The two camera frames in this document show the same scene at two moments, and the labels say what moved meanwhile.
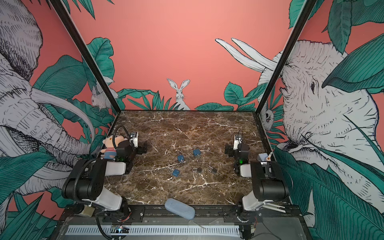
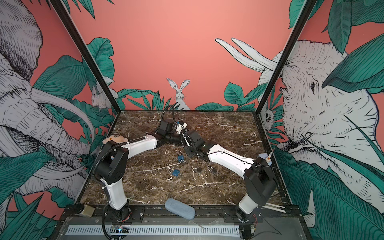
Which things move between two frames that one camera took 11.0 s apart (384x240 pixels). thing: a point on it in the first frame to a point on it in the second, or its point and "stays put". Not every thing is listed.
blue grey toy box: (262, 157) stays put
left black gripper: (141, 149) to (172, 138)
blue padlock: (175, 172) stays put
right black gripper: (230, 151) to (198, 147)
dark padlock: (212, 170) stays put
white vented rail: (155, 230) stays put
